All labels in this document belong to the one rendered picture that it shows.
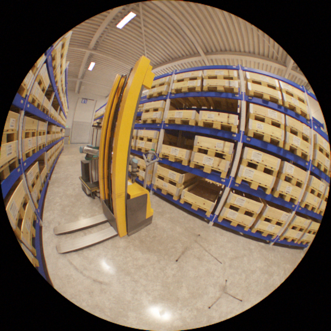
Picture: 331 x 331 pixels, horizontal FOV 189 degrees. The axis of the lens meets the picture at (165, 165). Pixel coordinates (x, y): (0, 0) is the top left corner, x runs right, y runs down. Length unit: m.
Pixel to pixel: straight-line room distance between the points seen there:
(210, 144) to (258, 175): 1.13
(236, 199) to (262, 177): 0.66
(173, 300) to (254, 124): 2.92
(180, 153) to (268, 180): 1.95
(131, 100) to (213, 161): 1.69
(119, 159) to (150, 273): 1.55
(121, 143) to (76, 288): 1.95
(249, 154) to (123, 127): 1.97
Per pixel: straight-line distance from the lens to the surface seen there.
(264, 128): 2.19
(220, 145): 2.00
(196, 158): 2.10
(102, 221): 2.07
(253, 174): 2.04
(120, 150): 1.07
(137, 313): 1.61
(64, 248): 1.91
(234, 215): 2.30
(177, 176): 2.32
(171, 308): 1.64
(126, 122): 1.07
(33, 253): 1.84
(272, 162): 2.15
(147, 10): 6.84
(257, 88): 2.59
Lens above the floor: 1.59
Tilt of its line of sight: 13 degrees down
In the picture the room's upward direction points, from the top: 11 degrees clockwise
